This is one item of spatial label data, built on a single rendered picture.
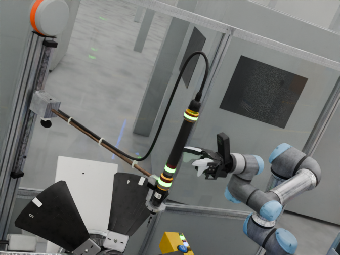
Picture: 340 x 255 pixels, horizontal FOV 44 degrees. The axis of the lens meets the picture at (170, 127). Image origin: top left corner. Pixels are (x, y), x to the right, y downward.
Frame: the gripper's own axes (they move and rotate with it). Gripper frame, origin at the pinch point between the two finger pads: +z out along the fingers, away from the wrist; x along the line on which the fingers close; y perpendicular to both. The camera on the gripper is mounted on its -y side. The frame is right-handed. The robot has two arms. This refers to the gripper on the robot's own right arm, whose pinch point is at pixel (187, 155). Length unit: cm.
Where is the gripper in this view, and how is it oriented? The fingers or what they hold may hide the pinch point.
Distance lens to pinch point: 139.7
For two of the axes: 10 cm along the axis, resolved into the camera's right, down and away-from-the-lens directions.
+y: -3.4, 8.8, 3.2
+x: -4.8, -4.6, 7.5
